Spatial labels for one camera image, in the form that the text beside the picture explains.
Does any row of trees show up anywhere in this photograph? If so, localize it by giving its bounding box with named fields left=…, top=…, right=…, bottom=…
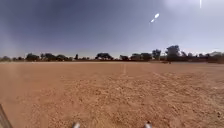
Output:
left=0, top=44, right=224, bottom=64

